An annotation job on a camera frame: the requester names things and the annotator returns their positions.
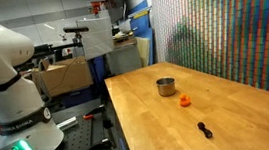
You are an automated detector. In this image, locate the orange toy duck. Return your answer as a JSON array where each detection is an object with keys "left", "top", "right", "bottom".
[{"left": 178, "top": 92, "right": 192, "bottom": 108}]

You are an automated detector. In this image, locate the small steel pot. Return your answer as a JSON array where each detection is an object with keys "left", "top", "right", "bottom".
[{"left": 155, "top": 76, "right": 178, "bottom": 99}]

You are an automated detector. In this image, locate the black dumbbell-shaped toy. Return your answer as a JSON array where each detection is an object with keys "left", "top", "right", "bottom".
[{"left": 197, "top": 120, "right": 214, "bottom": 141}]

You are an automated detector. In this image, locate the grey cabinet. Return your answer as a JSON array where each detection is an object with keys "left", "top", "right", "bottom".
[{"left": 105, "top": 37, "right": 144, "bottom": 78}]

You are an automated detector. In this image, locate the pale yellow foam panel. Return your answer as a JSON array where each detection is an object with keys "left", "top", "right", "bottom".
[{"left": 136, "top": 35, "right": 154, "bottom": 68}]

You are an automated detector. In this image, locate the blue board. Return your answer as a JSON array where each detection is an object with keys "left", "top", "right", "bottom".
[{"left": 128, "top": 0, "right": 158, "bottom": 68}]

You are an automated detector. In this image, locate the blue storage bin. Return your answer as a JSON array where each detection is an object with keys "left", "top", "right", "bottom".
[{"left": 58, "top": 85, "right": 95, "bottom": 109}]

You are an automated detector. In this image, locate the brown cardboard box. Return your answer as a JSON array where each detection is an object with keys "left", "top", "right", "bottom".
[{"left": 31, "top": 54, "right": 95, "bottom": 99}]

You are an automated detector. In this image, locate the orange box on shelf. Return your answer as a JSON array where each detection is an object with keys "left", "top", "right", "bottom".
[{"left": 91, "top": 0, "right": 118, "bottom": 15}]

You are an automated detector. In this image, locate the short aluminium extrusion bar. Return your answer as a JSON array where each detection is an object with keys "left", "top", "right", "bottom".
[{"left": 56, "top": 115, "right": 80, "bottom": 132}]

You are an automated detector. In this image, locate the black perforated breadboard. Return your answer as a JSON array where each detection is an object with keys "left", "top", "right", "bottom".
[{"left": 27, "top": 101, "right": 117, "bottom": 150}]

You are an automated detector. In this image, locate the black stereo camera bar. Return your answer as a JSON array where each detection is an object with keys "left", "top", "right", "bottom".
[{"left": 62, "top": 25, "right": 90, "bottom": 35}]

